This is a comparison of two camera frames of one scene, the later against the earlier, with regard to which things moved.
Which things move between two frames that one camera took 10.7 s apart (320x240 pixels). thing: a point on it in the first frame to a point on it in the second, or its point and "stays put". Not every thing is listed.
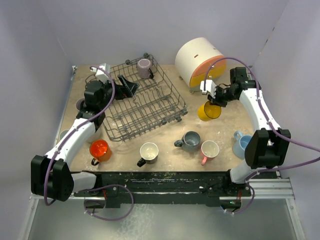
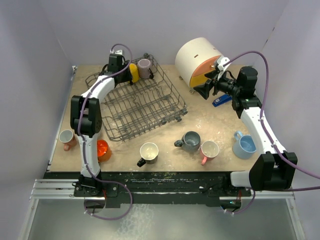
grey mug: (190, 142) stays put
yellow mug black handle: (207, 112) to (134, 70)
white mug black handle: (149, 151) stays put
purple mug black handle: (144, 69) stays put
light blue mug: (240, 144) stays put
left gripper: (128, 88) to (128, 77)
